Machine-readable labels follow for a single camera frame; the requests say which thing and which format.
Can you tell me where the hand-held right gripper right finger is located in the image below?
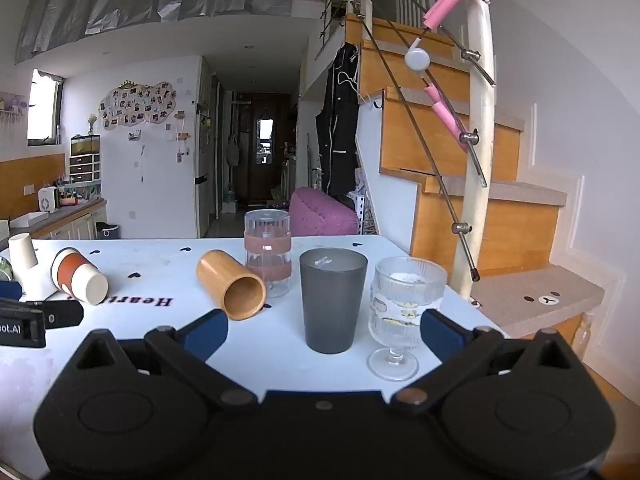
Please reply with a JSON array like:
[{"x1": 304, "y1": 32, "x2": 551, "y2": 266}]
[{"x1": 391, "y1": 309, "x2": 577, "y2": 415}]

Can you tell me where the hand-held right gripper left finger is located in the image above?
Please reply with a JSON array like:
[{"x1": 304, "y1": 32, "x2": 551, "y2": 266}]
[{"x1": 75, "y1": 309, "x2": 261, "y2": 411}]

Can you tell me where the bamboo cup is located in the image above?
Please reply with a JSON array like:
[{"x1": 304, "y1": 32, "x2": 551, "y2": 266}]
[{"x1": 195, "y1": 249, "x2": 267, "y2": 321}]

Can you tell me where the orange and white paper cup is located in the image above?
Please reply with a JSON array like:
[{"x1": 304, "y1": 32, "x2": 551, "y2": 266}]
[{"x1": 51, "y1": 247, "x2": 109, "y2": 306}]

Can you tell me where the glass cup with pink sleeve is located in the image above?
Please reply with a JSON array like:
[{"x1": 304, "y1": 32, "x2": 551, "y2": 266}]
[{"x1": 243, "y1": 209, "x2": 292, "y2": 298}]

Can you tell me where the grey plastic cup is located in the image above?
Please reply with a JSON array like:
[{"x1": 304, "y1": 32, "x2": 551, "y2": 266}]
[{"x1": 299, "y1": 247, "x2": 369, "y2": 355}]

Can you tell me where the ribbed glass goblet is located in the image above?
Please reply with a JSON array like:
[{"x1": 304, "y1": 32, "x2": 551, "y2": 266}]
[{"x1": 367, "y1": 256, "x2": 448, "y2": 382}]

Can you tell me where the kitchen counter cabinet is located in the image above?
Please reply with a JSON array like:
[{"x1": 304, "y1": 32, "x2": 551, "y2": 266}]
[{"x1": 0, "y1": 198, "x2": 109, "y2": 252}]

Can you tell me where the grey bear stair mat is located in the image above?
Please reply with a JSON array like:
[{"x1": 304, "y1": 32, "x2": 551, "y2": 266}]
[{"x1": 469, "y1": 265, "x2": 607, "y2": 339}]

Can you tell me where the small white appliance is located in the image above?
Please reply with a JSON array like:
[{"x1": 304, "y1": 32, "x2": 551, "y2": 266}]
[{"x1": 37, "y1": 185, "x2": 60, "y2": 212}]

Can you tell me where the wooden staircase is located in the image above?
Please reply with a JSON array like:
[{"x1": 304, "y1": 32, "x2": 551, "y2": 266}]
[{"x1": 345, "y1": 14, "x2": 626, "y2": 361}]

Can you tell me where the drawer organiser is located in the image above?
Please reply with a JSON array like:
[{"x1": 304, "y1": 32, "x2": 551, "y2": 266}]
[{"x1": 68, "y1": 134, "x2": 103, "y2": 185}]

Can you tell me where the purple beanbag chair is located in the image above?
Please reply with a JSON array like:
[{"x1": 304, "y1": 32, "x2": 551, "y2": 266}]
[{"x1": 288, "y1": 187, "x2": 360, "y2": 237}]

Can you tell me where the window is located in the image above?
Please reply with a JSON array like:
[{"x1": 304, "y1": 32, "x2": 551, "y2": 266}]
[{"x1": 26, "y1": 68, "x2": 65, "y2": 148}]

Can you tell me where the short pink foam tube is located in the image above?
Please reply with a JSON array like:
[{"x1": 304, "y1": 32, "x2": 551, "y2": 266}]
[{"x1": 423, "y1": 85, "x2": 474, "y2": 147}]

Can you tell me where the photo collage board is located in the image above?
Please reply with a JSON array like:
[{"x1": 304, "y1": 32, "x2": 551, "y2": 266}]
[{"x1": 97, "y1": 79, "x2": 178, "y2": 132}]

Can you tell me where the black hanging garment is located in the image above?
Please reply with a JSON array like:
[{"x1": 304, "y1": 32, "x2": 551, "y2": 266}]
[{"x1": 315, "y1": 42, "x2": 362, "y2": 197}]

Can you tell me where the round white device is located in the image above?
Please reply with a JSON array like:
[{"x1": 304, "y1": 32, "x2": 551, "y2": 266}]
[{"x1": 404, "y1": 47, "x2": 432, "y2": 72}]

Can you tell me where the long pink foam tube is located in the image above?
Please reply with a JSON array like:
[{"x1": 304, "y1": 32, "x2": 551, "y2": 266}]
[{"x1": 421, "y1": 0, "x2": 475, "y2": 30}]

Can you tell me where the white railing post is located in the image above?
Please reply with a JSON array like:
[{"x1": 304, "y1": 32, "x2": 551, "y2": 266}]
[{"x1": 451, "y1": 0, "x2": 497, "y2": 302}]

